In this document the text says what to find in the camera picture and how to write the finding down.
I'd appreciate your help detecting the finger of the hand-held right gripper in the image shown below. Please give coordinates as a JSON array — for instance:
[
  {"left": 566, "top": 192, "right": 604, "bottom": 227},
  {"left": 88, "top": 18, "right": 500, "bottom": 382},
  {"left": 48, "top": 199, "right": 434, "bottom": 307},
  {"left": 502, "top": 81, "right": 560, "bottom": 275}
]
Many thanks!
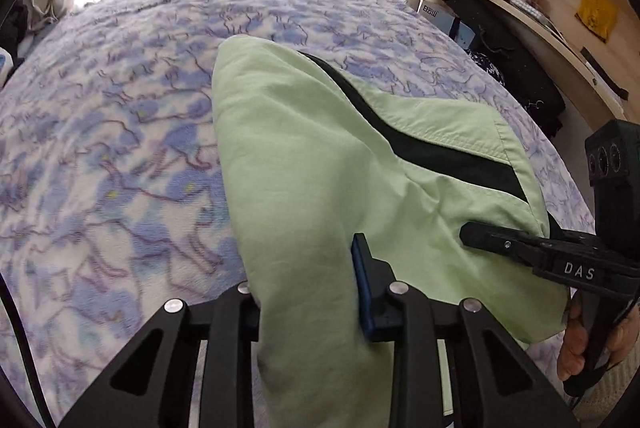
[
  {"left": 459, "top": 221, "right": 557, "bottom": 272},
  {"left": 546, "top": 211, "right": 597, "bottom": 244}
]

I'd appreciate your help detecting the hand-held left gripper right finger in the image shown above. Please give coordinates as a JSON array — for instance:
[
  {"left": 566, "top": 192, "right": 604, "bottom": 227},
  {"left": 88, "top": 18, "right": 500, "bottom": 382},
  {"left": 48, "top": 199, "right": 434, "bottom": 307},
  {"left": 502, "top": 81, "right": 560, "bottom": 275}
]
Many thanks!
[{"left": 350, "top": 233, "right": 596, "bottom": 428}]

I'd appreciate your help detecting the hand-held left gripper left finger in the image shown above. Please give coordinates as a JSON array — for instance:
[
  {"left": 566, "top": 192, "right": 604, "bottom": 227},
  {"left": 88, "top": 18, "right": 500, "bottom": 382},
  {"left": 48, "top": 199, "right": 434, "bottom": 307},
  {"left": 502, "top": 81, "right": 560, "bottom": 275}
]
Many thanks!
[{"left": 59, "top": 281, "right": 262, "bottom": 428}]

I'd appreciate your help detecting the green and black hooded jacket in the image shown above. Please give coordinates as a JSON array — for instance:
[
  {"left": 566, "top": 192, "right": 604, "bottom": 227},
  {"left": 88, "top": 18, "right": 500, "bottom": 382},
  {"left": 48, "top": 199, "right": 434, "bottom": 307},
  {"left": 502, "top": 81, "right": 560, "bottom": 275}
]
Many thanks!
[{"left": 211, "top": 36, "right": 573, "bottom": 428}]

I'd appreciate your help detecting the dark clothes pile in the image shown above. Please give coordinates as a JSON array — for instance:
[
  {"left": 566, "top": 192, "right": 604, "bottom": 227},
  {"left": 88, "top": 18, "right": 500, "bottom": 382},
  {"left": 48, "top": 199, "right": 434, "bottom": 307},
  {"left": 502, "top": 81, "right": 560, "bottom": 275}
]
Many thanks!
[{"left": 0, "top": 1, "right": 31, "bottom": 59}]

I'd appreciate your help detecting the person's right hand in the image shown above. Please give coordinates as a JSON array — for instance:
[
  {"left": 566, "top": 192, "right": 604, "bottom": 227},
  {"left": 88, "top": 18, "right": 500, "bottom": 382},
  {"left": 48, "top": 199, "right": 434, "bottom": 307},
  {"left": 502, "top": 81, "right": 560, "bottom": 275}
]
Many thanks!
[{"left": 556, "top": 294, "right": 640, "bottom": 381}]

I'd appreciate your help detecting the cream fluffy cloth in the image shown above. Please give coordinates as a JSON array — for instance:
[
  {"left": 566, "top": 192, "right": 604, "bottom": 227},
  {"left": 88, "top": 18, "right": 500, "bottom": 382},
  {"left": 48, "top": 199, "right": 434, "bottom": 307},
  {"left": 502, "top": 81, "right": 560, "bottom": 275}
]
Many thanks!
[{"left": 575, "top": 358, "right": 640, "bottom": 428}]

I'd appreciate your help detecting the black flat bar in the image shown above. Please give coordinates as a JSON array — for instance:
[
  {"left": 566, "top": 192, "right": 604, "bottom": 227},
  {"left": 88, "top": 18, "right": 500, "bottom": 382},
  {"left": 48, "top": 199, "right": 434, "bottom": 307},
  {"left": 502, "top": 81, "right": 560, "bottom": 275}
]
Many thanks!
[{"left": 580, "top": 48, "right": 628, "bottom": 99}]

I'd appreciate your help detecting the black and white patterned cloth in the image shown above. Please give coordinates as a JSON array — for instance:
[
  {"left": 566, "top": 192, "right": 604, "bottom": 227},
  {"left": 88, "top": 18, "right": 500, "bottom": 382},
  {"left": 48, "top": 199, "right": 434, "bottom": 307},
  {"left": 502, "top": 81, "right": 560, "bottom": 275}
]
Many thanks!
[{"left": 467, "top": 51, "right": 508, "bottom": 86}]

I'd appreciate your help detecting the long black bag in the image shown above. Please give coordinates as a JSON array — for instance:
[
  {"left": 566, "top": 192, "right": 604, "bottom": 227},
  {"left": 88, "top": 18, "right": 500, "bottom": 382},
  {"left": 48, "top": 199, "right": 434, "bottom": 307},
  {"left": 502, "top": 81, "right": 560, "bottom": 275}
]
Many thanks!
[{"left": 442, "top": 0, "right": 566, "bottom": 139}]

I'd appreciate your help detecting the purple printed fleece blanket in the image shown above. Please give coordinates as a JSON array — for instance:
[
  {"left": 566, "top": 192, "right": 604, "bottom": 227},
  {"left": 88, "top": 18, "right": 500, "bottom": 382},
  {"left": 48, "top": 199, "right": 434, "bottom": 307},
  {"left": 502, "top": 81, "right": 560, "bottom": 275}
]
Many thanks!
[{"left": 0, "top": 0, "right": 598, "bottom": 428}]

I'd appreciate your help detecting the yellow cloth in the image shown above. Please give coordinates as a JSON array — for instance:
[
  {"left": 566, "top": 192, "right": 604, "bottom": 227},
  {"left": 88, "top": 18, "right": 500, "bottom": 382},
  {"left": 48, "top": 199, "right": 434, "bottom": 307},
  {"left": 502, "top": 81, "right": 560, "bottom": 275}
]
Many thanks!
[{"left": 575, "top": 0, "right": 621, "bottom": 43}]

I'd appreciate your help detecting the white printed box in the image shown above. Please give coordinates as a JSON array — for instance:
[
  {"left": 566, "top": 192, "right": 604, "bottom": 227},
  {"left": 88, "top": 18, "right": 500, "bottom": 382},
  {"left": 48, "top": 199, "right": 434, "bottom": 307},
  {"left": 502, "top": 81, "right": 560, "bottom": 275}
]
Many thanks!
[{"left": 417, "top": 0, "right": 476, "bottom": 49}]

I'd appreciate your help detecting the black cable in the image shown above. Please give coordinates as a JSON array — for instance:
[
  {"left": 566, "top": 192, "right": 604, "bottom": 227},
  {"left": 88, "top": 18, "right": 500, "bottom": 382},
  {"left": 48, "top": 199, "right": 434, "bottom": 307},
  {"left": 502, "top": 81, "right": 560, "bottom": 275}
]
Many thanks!
[{"left": 0, "top": 275, "right": 53, "bottom": 428}]

